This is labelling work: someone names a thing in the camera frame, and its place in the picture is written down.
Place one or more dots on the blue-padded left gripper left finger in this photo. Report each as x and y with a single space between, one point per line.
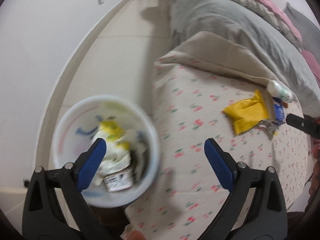
42 213

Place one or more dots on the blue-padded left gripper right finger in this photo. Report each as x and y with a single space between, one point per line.
255 207

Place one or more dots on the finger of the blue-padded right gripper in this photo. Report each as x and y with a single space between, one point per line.
307 126

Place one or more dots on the blue almond drink carton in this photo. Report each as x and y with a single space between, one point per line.
279 112

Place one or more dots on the yellow snack bag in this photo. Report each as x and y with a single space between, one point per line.
248 113

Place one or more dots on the white plastic trash bin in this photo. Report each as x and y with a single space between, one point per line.
74 133

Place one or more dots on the crumpled trash in bin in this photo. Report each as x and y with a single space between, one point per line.
124 161

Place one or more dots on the person's left hand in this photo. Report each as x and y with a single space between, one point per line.
135 235

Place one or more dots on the white AD milk bottle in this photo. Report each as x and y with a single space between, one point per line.
276 90

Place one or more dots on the grey pillow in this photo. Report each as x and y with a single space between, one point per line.
308 31

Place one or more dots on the cherry print bed sheet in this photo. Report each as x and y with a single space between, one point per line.
192 85

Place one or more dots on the pink grey quilt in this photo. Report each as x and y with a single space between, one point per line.
279 20

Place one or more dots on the grey duvet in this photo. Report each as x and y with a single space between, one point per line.
244 27

